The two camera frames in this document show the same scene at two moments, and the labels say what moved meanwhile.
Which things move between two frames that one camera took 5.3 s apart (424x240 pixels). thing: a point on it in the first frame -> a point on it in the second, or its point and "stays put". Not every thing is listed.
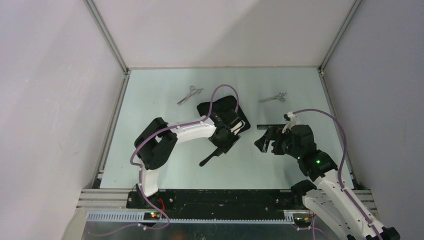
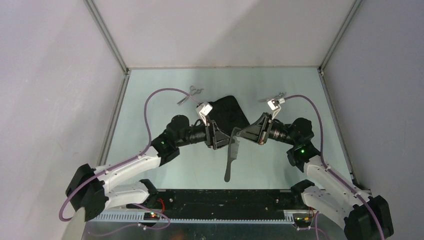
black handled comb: (216, 153) -> (233, 146)
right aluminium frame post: (353, 10) stays put
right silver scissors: (279, 96) stays put
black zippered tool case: (222, 104) stays put
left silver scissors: (192, 90) stays put
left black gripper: (224, 146) -> (214, 137)
